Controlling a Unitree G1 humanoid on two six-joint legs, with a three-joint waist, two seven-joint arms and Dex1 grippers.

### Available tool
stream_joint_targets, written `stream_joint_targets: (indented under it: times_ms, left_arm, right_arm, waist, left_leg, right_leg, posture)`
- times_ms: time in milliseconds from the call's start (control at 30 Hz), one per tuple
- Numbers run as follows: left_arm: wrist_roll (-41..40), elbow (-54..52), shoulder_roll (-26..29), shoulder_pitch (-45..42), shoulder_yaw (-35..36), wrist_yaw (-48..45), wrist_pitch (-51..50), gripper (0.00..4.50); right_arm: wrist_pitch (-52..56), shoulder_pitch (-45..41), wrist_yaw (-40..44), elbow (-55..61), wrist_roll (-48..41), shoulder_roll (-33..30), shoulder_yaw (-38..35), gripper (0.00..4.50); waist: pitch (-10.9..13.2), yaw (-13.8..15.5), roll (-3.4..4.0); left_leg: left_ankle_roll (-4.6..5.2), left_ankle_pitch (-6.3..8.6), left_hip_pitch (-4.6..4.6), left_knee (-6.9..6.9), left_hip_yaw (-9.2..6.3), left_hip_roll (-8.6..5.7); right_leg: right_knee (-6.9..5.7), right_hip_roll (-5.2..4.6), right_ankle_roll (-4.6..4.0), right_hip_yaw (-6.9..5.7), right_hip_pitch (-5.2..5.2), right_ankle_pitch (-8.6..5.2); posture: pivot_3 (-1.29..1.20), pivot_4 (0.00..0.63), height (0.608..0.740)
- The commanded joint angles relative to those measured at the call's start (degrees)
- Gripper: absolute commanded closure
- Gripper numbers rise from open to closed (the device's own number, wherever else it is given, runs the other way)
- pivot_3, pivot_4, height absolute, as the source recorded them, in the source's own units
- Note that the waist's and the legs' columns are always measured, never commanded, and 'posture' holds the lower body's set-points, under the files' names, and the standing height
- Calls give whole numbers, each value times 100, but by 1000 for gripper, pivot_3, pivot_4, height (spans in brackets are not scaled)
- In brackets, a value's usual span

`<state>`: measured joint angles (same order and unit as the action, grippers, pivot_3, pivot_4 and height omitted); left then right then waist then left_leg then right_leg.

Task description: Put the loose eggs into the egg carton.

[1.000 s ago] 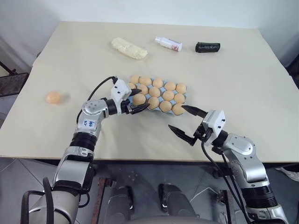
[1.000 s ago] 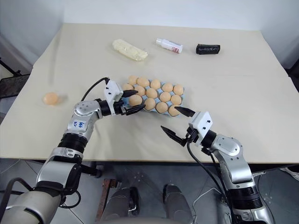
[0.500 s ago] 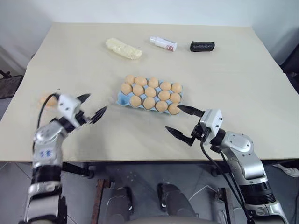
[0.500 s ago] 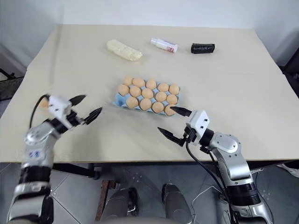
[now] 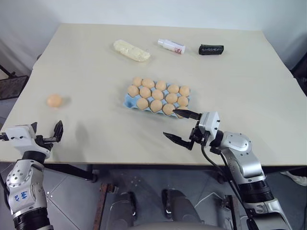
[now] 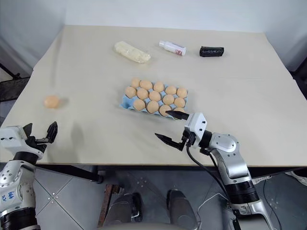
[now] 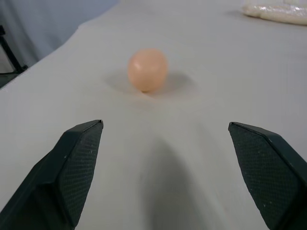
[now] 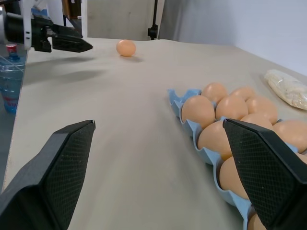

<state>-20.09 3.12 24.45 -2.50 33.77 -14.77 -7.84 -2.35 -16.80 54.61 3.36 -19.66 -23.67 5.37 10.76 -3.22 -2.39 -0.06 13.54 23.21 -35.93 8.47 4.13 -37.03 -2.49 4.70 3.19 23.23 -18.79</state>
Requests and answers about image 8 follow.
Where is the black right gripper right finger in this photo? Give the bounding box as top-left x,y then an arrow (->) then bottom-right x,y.
222,118 -> 307,230

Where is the blue water bottle red cap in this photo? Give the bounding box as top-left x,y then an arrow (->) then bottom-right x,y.
0,44 -> 27,113

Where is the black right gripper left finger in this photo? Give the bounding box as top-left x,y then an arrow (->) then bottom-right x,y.
0,119 -> 97,230

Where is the black stand pole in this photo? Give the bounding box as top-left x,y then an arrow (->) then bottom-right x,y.
147,0 -> 160,41

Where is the clear bag of white grains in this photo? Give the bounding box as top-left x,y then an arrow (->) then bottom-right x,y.
263,69 -> 307,111

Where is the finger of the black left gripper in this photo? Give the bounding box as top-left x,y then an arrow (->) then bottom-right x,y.
47,23 -> 84,39
52,36 -> 94,54

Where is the blue egg carton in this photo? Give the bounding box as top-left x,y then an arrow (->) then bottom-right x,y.
167,88 -> 307,230

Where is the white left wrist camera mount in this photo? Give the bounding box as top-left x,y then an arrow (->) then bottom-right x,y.
22,0 -> 50,50

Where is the brown wooden board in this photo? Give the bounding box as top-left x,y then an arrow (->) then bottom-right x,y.
63,0 -> 83,27

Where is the brown egg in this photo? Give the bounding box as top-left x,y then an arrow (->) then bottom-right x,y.
240,113 -> 274,127
272,119 -> 307,154
215,95 -> 248,121
295,153 -> 307,166
181,95 -> 216,129
247,213 -> 267,230
197,120 -> 233,161
245,95 -> 279,125
201,82 -> 229,104
229,86 -> 257,101
218,156 -> 250,201
116,39 -> 137,58

